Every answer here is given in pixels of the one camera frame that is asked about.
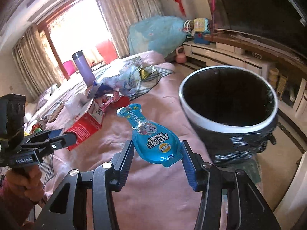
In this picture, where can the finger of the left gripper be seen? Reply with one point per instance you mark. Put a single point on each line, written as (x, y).
(53, 144)
(41, 136)

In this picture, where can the black flat screen television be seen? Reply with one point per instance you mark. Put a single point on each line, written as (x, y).
(283, 21)

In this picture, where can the red drink pouch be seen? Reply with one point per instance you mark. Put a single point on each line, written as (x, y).
(115, 100)

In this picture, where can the toy phone yellow blue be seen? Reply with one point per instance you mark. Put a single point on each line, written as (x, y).
(197, 29)

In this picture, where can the beige curtain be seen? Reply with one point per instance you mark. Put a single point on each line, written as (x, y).
(33, 63)
(119, 15)

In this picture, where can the green gold snack packet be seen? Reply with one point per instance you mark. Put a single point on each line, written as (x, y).
(144, 73)

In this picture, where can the magenta chair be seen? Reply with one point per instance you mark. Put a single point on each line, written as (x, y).
(70, 67)

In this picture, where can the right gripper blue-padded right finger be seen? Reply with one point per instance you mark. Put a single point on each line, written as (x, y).
(227, 197)

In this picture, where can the beige left curtain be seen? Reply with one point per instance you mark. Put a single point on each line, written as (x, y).
(33, 63)

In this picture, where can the light blue folded cover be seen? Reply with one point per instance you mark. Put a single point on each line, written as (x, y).
(162, 34)

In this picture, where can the white blue wrapper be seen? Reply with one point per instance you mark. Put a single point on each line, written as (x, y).
(124, 79)

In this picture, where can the blue AD drink pouch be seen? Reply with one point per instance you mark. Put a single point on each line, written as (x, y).
(154, 143)

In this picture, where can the white trash bin black liner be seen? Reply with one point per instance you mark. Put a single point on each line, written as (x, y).
(232, 110)

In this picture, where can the beige right curtain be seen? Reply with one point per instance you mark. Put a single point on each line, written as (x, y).
(119, 15)

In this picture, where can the pink kettlebell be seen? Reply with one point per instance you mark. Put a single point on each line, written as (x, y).
(180, 55)

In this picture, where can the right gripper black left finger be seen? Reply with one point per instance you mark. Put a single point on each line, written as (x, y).
(66, 208)

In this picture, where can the person's left hand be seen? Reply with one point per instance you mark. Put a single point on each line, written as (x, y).
(27, 185)

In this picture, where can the plaid cloth bib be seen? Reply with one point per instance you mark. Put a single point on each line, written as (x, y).
(151, 81)

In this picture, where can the pink tablecloth blanket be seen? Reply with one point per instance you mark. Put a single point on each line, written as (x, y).
(154, 197)

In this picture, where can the purple thermos bottle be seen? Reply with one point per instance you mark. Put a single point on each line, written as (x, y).
(84, 68)

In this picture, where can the red chair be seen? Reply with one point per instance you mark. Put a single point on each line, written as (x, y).
(107, 50)

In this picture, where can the red tissue box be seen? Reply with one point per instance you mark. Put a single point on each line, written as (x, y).
(85, 124)

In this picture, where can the white TV cabinet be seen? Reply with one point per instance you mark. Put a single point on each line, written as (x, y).
(289, 84)

